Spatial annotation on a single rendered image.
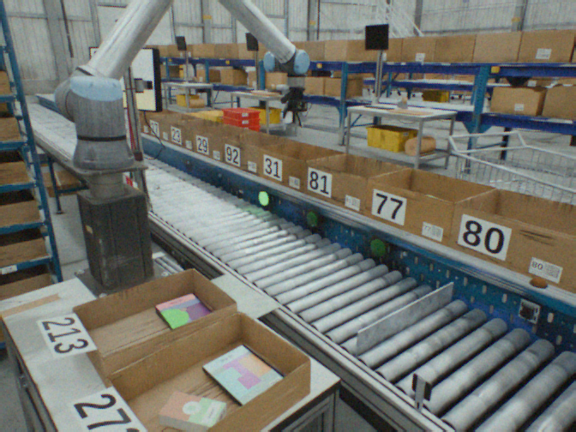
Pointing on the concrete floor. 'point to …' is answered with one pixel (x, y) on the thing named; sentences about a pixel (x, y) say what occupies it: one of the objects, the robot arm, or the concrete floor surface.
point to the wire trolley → (511, 168)
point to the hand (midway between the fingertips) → (292, 127)
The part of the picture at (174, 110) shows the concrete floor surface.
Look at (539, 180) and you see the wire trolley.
